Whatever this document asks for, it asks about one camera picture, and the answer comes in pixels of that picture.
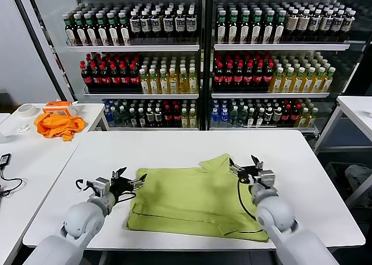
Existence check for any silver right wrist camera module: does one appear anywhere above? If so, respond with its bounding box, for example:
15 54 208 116
255 169 277 190

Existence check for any beige label dark drink bottle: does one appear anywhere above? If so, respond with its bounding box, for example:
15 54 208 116
296 9 311 41
285 9 299 41

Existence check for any orange and white box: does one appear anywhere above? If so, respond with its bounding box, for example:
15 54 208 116
42 101 78 117

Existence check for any crumpled orange cloth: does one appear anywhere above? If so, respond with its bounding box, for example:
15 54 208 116
34 113 87 142

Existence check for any green cap dark tea bottle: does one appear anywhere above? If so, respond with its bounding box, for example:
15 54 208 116
106 12 119 47
84 12 96 47
250 10 263 44
273 10 287 44
74 12 86 47
238 10 251 44
215 10 228 44
95 12 108 47
117 12 131 47
64 13 76 47
227 10 239 44
262 10 275 44

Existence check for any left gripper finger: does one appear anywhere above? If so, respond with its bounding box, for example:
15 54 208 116
127 173 148 191
111 166 128 180

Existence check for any grey green fabric bundle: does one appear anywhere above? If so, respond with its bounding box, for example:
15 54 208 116
344 164 372 194

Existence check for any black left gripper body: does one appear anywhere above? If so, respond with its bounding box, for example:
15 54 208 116
109 176 137 199

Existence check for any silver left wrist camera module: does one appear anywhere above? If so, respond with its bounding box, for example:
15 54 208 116
92 177 111 198

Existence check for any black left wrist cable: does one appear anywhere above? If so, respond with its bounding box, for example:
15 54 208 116
76 178 94 192

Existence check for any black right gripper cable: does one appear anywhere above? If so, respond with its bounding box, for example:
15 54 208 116
237 176 258 221

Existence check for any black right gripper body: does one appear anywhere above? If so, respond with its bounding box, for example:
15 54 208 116
237 165 262 186

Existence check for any black left gripper cable loop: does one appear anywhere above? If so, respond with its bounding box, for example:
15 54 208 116
115 191 137 205

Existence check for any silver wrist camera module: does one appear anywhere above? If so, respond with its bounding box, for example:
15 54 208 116
255 169 277 190
92 177 111 198

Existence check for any thin black adapter cable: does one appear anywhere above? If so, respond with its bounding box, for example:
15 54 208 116
0 163 23 198

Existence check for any blue water bottle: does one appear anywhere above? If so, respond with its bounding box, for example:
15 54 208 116
219 107 229 128
210 107 220 128
103 102 113 128

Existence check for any clear green label bottle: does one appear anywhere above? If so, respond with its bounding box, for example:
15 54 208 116
228 106 239 128
238 106 248 128
120 106 130 128
111 105 121 128

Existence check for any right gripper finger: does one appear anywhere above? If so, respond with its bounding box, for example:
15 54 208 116
251 155 266 170
228 157 245 177

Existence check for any black slanted frame bar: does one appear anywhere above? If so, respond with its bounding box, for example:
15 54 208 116
8 0 77 103

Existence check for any beige masking tape roll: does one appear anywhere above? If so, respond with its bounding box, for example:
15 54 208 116
16 105 40 119

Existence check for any white drinks display shelf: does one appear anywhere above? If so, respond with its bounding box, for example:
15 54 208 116
213 0 372 134
48 0 204 131

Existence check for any white side table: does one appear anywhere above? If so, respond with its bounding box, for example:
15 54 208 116
0 103 110 145
313 95 372 210
0 137 81 265

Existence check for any black vertical shelf post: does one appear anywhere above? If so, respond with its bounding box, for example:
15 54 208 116
199 0 217 131

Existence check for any small red cap cola bottle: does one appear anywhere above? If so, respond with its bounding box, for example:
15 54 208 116
173 104 183 128
164 104 174 128
290 104 301 128
280 104 291 128

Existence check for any blue label dark drink bottle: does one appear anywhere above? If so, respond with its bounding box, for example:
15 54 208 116
129 10 141 42
173 10 186 42
185 9 197 42
330 9 345 41
162 10 174 42
319 9 334 41
340 10 357 41
140 10 152 42
308 9 322 41
150 10 162 42

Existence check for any yellow-green t-shirt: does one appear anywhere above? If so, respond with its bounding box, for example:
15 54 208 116
125 153 270 243

